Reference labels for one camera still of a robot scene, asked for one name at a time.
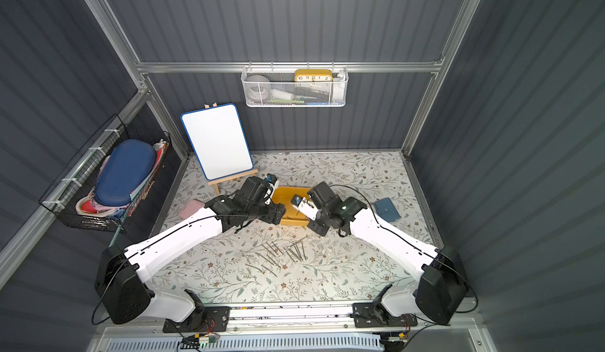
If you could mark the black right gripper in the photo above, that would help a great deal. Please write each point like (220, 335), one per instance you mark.
(317, 224)

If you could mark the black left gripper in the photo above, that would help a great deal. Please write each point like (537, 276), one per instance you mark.
(276, 212)

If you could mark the yellow plastic storage box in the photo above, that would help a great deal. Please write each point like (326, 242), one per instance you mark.
(292, 217)

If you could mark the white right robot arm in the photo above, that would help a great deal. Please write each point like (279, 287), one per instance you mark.
(439, 281)

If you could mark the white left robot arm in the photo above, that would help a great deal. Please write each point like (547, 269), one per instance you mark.
(124, 280)

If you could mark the wooden easel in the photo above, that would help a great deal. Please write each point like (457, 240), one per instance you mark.
(234, 178)

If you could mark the pink phone case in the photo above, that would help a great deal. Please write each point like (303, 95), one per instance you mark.
(191, 208)

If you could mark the blue oval case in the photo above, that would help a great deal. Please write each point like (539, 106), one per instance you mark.
(128, 166)

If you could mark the yellow clock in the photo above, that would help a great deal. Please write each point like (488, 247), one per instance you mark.
(313, 75)

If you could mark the white board with blue frame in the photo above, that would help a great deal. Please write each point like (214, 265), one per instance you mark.
(193, 123)

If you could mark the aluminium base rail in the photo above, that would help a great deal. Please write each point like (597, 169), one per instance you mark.
(273, 318)

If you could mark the white wire wall basket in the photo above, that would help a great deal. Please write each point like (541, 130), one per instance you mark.
(269, 87)

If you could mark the black wire side basket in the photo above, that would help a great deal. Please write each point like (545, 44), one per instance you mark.
(72, 199)

